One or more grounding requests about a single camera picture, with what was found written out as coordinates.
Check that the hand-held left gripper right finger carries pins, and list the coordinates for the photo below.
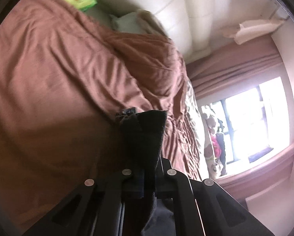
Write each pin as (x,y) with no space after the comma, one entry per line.
(172,180)

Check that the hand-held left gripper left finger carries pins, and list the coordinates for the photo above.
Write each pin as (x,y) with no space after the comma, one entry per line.
(128,180)

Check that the black pants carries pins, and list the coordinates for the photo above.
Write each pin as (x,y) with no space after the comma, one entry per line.
(147,137)

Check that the printed beige cushion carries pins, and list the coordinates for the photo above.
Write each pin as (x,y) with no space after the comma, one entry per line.
(210,162)

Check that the pink plush toy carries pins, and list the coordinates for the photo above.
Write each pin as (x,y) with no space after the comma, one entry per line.
(215,143)

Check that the beige duvet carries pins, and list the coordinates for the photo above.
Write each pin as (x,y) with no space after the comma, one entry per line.
(194,127)

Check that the black plush toy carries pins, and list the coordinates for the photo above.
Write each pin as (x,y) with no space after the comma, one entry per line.
(222,142)

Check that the white brown plush toy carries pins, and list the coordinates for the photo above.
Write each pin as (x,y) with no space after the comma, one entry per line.
(209,119)

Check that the pink curtain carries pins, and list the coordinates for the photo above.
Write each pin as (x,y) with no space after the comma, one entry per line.
(260,174)
(235,66)

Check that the dark cloth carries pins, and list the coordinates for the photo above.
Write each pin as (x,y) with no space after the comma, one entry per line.
(260,155)

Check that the brown bed sheet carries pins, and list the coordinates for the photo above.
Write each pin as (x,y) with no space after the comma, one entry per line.
(51,78)

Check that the white pillow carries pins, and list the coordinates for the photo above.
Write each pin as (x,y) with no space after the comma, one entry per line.
(129,21)

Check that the cream leather headboard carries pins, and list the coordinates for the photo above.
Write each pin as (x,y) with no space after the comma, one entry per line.
(186,17)

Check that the cream hanging cloth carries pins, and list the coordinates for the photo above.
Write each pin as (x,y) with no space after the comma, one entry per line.
(250,30)

